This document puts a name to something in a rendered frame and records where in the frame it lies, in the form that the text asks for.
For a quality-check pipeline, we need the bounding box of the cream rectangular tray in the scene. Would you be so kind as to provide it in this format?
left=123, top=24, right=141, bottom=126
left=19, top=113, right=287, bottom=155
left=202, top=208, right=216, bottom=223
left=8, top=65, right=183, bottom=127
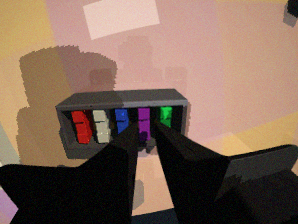
left=0, top=124, right=24, bottom=167

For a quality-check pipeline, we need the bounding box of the blue fuse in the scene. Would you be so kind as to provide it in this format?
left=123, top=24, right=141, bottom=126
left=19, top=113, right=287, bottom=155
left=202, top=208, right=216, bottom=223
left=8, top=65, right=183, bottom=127
left=114, top=108, right=129, bottom=133

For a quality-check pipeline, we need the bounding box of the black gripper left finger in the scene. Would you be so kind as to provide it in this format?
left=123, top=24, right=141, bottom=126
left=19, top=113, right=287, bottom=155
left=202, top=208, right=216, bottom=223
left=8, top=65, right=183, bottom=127
left=0, top=123, right=138, bottom=224

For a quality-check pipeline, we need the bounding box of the violet fuse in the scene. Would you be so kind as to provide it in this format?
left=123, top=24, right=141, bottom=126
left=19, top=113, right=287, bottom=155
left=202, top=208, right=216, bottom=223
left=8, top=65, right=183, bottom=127
left=138, top=107, right=149, bottom=140

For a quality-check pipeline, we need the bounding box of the green fuse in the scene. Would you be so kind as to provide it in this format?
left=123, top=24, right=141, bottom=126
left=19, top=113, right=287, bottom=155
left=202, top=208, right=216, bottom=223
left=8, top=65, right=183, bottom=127
left=157, top=105, right=172, bottom=128

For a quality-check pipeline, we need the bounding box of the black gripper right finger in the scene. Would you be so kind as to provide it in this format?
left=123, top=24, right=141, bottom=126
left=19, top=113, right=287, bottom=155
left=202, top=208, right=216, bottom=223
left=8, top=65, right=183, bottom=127
left=154, top=123, right=298, bottom=224

